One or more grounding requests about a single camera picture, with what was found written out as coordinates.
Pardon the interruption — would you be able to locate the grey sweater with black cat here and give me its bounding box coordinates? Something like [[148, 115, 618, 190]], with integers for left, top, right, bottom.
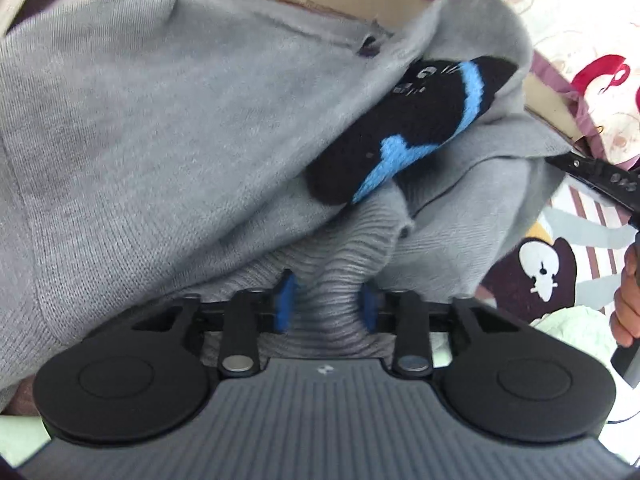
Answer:
[[1, 0, 568, 403]]

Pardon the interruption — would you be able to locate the person's right hand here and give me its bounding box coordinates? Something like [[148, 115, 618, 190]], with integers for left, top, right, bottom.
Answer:
[[610, 244, 640, 348]]

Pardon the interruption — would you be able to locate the checkered cartoon bed sheet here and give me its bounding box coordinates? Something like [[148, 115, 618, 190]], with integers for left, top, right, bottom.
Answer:
[[477, 183, 639, 445]]

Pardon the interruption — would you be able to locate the bear print quilt purple trim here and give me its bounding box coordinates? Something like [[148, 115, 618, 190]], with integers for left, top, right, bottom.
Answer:
[[339, 0, 640, 172]]

